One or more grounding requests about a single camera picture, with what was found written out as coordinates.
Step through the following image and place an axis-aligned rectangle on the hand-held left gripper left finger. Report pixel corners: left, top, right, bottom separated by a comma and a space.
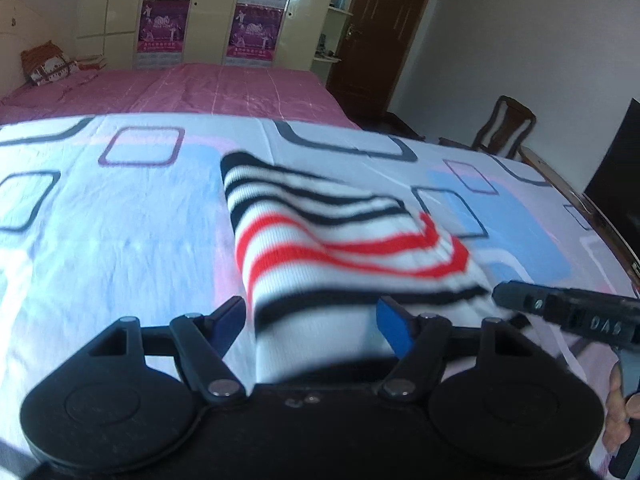
89, 295, 248, 407

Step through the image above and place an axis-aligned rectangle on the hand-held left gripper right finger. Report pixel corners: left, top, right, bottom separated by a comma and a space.
376, 295, 535, 402

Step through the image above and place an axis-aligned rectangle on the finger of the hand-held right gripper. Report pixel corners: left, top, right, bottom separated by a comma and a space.
492, 281, 549, 325

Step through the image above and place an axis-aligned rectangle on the striped knit sweater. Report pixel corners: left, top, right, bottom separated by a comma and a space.
220, 151, 532, 392

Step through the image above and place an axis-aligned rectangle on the person's right hand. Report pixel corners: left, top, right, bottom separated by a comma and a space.
602, 360, 637, 457

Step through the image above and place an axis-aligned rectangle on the black television screen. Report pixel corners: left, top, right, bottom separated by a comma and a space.
582, 98, 640, 272

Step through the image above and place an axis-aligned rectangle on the white printed bed sheet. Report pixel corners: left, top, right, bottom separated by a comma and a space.
0, 112, 640, 480

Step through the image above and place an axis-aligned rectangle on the dark wooden chair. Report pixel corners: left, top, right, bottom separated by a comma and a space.
439, 95, 538, 162

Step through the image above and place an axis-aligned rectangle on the pink bed sheet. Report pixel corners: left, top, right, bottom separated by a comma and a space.
0, 62, 362, 132

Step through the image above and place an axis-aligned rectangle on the dark wooden door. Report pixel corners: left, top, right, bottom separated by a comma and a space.
325, 0, 442, 127

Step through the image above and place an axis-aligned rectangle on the purple wardrobe poster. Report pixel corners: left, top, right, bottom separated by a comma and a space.
136, 0, 191, 54
226, 4, 284, 59

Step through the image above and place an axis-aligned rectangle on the cream corner shelf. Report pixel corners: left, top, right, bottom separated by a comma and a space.
312, 0, 369, 79

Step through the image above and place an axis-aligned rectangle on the cream wardrobe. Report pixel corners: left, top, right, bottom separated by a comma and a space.
75, 0, 347, 74

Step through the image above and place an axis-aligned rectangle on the orange patterned pillow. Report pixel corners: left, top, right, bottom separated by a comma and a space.
20, 40, 79, 86

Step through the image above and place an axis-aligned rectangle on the cream wooden headboard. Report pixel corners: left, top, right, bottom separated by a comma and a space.
0, 0, 40, 102

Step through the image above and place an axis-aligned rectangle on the wooden bed frame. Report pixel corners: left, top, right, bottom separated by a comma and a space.
519, 147, 640, 283

